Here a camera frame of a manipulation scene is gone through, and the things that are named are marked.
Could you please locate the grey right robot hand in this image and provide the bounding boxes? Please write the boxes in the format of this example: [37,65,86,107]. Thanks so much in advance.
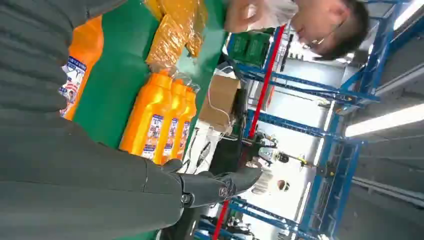
[0,114,263,240]

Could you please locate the green table mat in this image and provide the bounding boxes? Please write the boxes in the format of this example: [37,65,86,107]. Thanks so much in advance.
[72,0,229,240]

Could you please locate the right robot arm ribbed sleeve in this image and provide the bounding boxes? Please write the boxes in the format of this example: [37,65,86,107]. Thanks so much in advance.
[0,0,128,124]

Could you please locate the brown cardboard box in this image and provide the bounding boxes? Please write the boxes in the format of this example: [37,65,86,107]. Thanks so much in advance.
[198,74,242,133]

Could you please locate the plastic-wrapped orange bottle pack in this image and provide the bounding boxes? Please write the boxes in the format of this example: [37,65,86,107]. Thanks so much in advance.
[144,0,209,73]

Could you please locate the background white robot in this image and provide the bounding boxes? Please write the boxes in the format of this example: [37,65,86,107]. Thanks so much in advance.
[246,131,291,196]

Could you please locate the red metal bar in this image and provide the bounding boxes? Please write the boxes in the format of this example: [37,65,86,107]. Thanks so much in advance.
[211,24,286,240]

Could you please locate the green plastic crate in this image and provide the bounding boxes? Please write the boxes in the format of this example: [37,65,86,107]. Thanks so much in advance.
[228,32,252,63]
[246,33,271,67]

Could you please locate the blue metal rack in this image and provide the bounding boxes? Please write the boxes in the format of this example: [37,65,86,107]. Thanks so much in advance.
[194,0,424,240]

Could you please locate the person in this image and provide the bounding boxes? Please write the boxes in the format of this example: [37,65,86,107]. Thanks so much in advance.
[224,0,371,62]

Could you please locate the long ceiling light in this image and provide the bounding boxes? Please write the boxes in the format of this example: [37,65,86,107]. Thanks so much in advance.
[344,104,424,138]
[392,0,424,31]

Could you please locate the white device with black cables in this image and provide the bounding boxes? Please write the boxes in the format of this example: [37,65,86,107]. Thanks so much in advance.
[180,120,223,175]

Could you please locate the thin white cable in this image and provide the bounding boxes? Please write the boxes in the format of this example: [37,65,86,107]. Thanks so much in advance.
[207,66,240,141]

